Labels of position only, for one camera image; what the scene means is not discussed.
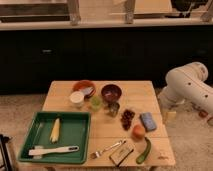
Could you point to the green plastic tray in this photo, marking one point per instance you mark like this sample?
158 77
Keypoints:
74 131

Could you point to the black chair frame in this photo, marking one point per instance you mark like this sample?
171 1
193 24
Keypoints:
7 164

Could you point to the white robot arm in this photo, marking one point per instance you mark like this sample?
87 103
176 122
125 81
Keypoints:
187 82

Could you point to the green cucumber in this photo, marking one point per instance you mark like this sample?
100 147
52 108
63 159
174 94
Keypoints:
142 157

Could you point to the dark red grape bunch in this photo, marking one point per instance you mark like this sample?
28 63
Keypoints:
126 119

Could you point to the orange bowl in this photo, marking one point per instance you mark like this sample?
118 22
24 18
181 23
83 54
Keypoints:
87 86

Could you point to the wooden table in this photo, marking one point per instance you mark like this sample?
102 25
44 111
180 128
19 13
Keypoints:
138 96

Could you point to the silver fork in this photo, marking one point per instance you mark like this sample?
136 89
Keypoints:
99 153

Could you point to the white round cup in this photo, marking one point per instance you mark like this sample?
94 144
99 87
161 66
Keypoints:
77 98

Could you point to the green plastic cup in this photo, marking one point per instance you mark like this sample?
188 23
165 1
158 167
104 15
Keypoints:
95 103

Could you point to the white handled spatula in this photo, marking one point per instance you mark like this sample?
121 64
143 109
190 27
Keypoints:
41 151

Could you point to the blue sponge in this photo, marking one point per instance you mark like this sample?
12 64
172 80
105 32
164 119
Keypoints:
148 122

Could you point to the brown rectangular box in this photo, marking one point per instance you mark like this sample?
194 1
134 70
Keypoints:
121 153

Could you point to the dark purple bowl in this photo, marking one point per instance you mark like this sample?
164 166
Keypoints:
111 93

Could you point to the orange peach fruit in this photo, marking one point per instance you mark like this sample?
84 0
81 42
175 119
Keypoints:
138 132

